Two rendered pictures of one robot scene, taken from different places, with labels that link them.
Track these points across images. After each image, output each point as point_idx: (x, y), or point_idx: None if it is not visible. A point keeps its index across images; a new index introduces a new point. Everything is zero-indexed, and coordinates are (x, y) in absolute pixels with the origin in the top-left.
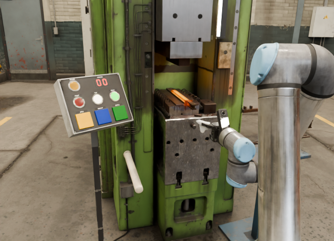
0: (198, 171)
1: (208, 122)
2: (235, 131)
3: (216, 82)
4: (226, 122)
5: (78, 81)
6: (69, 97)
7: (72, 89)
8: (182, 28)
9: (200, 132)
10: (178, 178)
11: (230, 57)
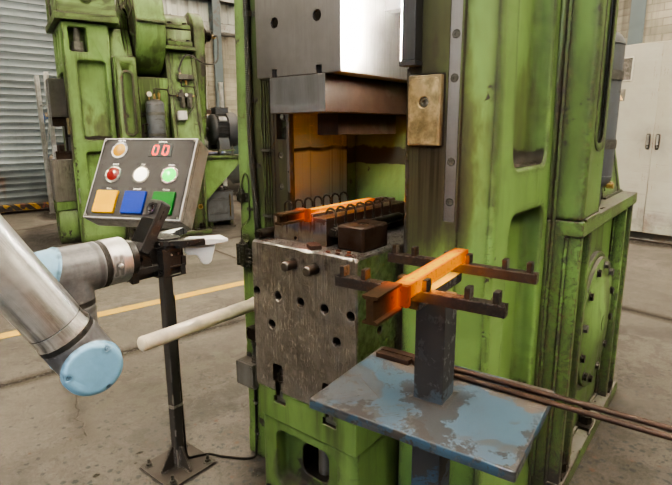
0: (312, 384)
1: (171, 232)
2: (95, 242)
3: (411, 183)
4: (144, 230)
5: (129, 144)
6: (104, 165)
7: (114, 154)
8: (286, 46)
9: (310, 288)
10: (278, 380)
11: (437, 116)
